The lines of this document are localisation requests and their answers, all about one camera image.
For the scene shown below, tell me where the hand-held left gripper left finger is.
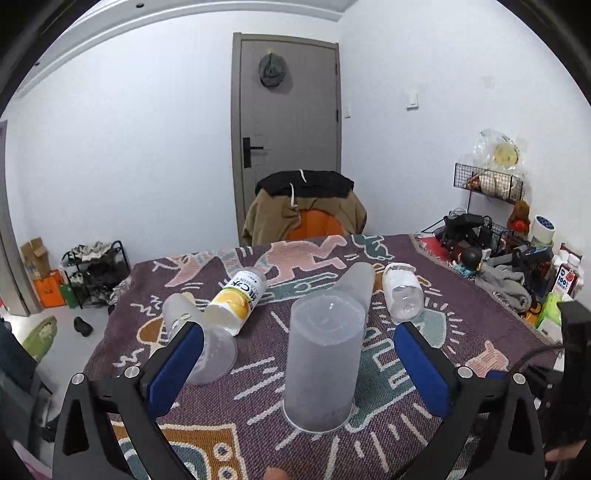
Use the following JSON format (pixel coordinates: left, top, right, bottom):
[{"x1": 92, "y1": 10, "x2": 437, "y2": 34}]
[{"x1": 52, "y1": 320, "x2": 206, "y2": 480}]

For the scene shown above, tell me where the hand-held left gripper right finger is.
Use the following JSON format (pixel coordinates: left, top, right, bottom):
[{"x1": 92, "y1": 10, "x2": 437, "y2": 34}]
[{"x1": 394, "y1": 320, "x2": 548, "y2": 480}]

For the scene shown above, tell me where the frosted plastic cup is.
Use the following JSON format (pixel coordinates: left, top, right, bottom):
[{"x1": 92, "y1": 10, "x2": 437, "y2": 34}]
[
  {"x1": 331, "y1": 261, "x2": 376, "y2": 326},
  {"x1": 283, "y1": 295, "x2": 368, "y2": 433},
  {"x1": 161, "y1": 291, "x2": 238, "y2": 385}
]

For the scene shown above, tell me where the green tissue packet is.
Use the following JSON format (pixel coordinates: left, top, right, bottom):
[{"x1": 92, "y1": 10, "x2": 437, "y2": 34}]
[{"x1": 537, "y1": 291, "x2": 565, "y2": 325}]

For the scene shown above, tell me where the white red carton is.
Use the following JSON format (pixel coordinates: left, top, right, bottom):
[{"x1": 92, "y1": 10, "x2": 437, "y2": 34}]
[{"x1": 551, "y1": 257, "x2": 583, "y2": 299}]

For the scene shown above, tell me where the clear white label bottle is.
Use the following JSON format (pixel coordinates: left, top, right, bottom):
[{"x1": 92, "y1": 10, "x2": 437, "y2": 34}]
[{"x1": 382, "y1": 261, "x2": 424, "y2": 323}]

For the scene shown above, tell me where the printed blanket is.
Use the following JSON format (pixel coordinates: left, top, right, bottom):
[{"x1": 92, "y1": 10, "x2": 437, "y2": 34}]
[{"x1": 83, "y1": 233, "x2": 561, "y2": 480}]

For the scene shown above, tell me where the yellow label plastic bottle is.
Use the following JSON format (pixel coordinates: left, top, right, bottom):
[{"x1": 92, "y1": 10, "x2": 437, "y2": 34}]
[{"x1": 204, "y1": 266, "x2": 268, "y2": 337}]

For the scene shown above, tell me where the grey cloth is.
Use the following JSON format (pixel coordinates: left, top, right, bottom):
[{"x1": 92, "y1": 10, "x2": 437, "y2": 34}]
[{"x1": 475, "y1": 265, "x2": 534, "y2": 313}]

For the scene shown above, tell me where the black round figurine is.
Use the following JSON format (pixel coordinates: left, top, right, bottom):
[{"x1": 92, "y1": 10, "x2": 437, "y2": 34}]
[{"x1": 454, "y1": 246, "x2": 484, "y2": 278}]

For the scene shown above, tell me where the black shoe rack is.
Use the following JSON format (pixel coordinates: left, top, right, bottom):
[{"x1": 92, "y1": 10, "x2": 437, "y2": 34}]
[{"x1": 62, "y1": 239, "x2": 130, "y2": 309}]

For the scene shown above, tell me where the white tape roll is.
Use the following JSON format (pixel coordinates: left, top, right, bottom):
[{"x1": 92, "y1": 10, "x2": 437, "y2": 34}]
[{"x1": 529, "y1": 214, "x2": 557, "y2": 246}]

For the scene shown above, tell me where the green slipper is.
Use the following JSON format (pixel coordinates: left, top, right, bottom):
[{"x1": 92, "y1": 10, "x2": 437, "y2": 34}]
[{"x1": 21, "y1": 315, "x2": 59, "y2": 361}]

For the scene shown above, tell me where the brown plush toy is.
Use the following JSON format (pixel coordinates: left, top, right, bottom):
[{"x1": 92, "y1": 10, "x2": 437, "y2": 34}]
[{"x1": 506, "y1": 199, "x2": 531, "y2": 237}]

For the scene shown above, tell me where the orange bag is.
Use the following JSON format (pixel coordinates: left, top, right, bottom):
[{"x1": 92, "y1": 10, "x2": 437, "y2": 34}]
[{"x1": 33, "y1": 272, "x2": 66, "y2": 309}]

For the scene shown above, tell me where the cardboard box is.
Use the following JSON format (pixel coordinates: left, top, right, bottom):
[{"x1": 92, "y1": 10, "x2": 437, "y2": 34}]
[{"x1": 19, "y1": 236, "x2": 52, "y2": 280}]

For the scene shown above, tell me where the orange chair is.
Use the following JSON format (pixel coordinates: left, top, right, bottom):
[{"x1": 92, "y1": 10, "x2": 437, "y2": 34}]
[{"x1": 285, "y1": 208, "x2": 348, "y2": 241}]

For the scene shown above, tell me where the brown jacket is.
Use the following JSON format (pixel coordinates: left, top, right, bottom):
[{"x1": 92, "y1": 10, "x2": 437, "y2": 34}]
[{"x1": 242, "y1": 186, "x2": 368, "y2": 248}]

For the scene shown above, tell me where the clear plastic bag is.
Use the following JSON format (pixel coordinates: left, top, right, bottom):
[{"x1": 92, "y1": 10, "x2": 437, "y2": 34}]
[{"x1": 473, "y1": 128, "x2": 527, "y2": 180}]

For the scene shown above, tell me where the black garment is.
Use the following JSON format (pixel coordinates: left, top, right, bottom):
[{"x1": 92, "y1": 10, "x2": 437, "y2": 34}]
[{"x1": 255, "y1": 169, "x2": 356, "y2": 199}]

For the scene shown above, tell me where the grey door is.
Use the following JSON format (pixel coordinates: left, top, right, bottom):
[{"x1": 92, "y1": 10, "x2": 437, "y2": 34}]
[{"x1": 230, "y1": 32, "x2": 343, "y2": 248}]

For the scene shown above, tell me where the grey hat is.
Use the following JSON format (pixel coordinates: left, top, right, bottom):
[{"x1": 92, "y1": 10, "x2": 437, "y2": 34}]
[{"x1": 259, "y1": 50, "x2": 288, "y2": 89}]

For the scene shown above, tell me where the black cable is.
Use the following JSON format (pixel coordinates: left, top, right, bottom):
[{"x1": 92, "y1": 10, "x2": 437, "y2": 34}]
[{"x1": 512, "y1": 345, "x2": 563, "y2": 376}]

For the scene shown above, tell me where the black wire basket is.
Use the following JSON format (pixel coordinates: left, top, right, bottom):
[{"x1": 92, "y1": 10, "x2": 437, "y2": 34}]
[{"x1": 422, "y1": 209, "x2": 519, "y2": 260}]

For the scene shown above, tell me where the black wire shelf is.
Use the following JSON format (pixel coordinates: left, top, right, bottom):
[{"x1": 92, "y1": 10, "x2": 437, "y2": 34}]
[{"x1": 453, "y1": 162, "x2": 525, "y2": 205}]

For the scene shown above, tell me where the black door handle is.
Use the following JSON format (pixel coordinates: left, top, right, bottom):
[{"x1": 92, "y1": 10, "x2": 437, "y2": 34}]
[{"x1": 242, "y1": 137, "x2": 265, "y2": 168}]

